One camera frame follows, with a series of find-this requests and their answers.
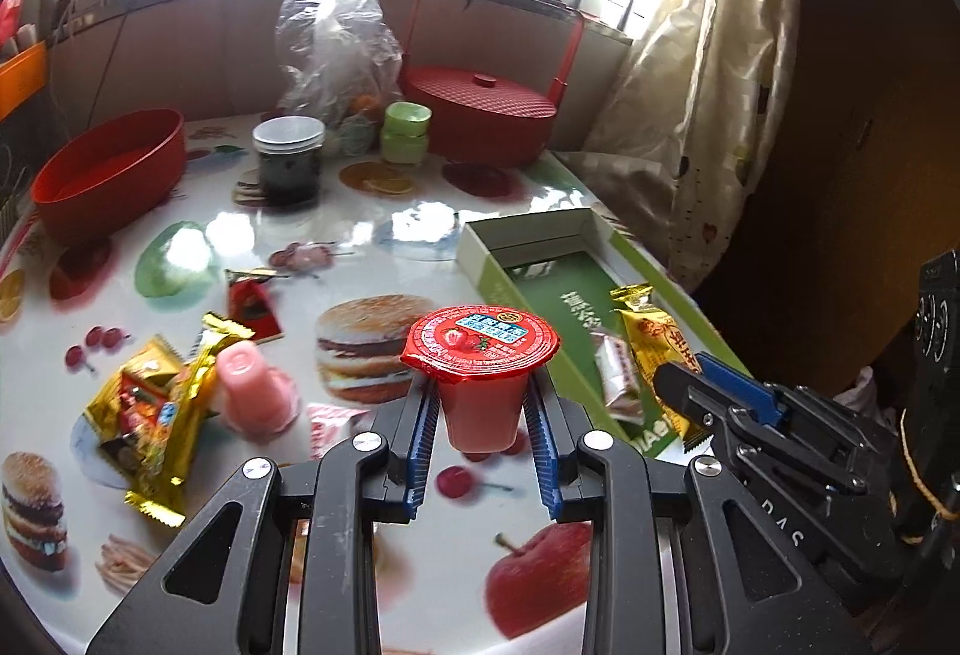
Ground brown wooden cabinet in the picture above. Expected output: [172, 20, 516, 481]
[750, 0, 960, 341]

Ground gold orange snack packet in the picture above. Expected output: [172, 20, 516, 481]
[609, 283, 712, 455]

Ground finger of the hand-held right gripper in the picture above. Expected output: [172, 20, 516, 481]
[651, 361, 865, 495]
[700, 353, 899, 477]

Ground red paper decoration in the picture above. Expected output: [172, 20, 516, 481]
[0, 0, 38, 48]

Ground pink jelly cup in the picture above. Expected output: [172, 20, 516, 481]
[214, 341, 301, 435]

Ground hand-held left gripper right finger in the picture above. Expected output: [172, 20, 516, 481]
[523, 383, 875, 655]

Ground cream printed curtain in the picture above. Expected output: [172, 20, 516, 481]
[559, 0, 818, 296]

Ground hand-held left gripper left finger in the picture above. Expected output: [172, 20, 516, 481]
[86, 383, 443, 655]

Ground gold colourful printed snack packet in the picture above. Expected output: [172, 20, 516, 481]
[85, 338, 188, 472]

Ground orange box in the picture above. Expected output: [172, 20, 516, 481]
[0, 43, 50, 119]

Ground pink white snack packet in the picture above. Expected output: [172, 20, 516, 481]
[307, 403, 362, 461]
[589, 332, 646, 425]

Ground red lidded basket with handle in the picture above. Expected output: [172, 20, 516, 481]
[397, 0, 586, 168]

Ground small red candy packet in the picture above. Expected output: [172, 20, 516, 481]
[225, 268, 286, 345]

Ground dark jar with white lid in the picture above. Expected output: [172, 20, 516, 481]
[252, 116, 325, 210]

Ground green white cardboard box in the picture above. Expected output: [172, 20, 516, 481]
[457, 208, 751, 462]

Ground gold foil snack bar packet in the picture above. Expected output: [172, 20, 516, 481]
[126, 313, 260, 530]

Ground green cream jar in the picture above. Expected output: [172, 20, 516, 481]
[379, 101, 434, 165]

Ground yellow rubber band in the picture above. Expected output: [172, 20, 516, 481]
[896, 430, 938, 545]

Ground red oval tray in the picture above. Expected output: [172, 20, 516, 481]
[31, 109, 187, 247]

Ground red lid jelly cup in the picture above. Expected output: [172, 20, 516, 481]
[400, 306, 562, 453]

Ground clear plastic bag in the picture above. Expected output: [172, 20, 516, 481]
[274, 0, 406, 134]

